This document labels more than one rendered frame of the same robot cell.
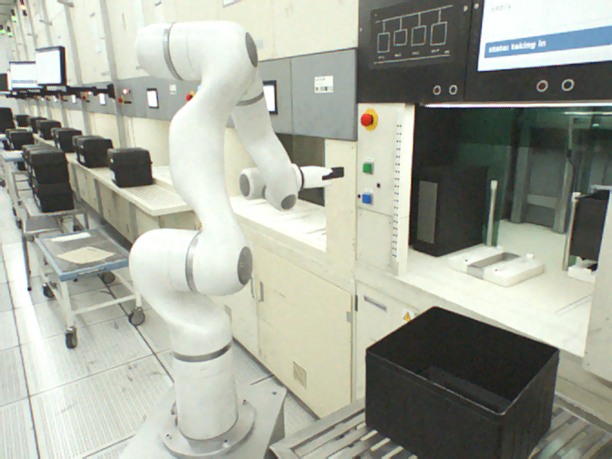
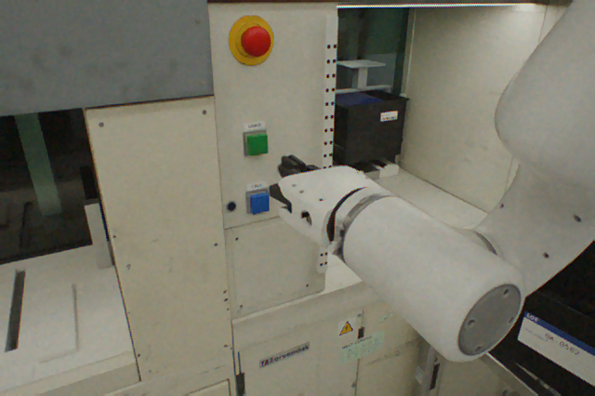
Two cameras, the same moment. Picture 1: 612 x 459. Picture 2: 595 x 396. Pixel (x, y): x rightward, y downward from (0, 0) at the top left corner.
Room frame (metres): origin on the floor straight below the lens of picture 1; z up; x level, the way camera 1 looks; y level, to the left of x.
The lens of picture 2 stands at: (1.28, 0.43, 1.41)
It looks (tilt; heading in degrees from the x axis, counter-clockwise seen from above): 25 degrees down; 279
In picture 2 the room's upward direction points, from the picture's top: straight up
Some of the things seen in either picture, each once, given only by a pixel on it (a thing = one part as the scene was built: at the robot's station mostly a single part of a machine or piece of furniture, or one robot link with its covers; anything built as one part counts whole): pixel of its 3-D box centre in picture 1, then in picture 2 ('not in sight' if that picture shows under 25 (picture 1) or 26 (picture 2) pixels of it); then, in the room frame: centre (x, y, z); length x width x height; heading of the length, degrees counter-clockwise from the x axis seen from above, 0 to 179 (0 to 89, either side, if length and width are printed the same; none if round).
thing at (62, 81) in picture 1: (76, 74); not in sight; (3.69, 1.78, 1.59); 0.50 x 0.41 x 0.36; 125
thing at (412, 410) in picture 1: (458, 386); (592, 317); (0.80, -0.29, 0.85); 0.28 x 0.28 x 0.17; 45
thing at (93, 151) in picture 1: (96, 151); not in sight; (4.35, 2.04, 0.93); 0.30 x 0.28 x 0.26; 38
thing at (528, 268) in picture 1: (494, 262); not in sight; (1.37, -0.59, 0.89); 0.22 x 0.21 x 0.04; 125
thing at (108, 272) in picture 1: (90, 277); not in sight; (2.90, 1.53, 0.24); 0.97 x 0.52 x 0.48; 38
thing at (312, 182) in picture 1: (309, 176); (337, 204); (1.29, 0.00, 1.20); 0.11 x 0.10 x 0.07; 125
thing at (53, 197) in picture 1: (54, 194); not in sight; (4.03, 2.31, 0.59); 0.30 x 0.28 x 0.26; 35
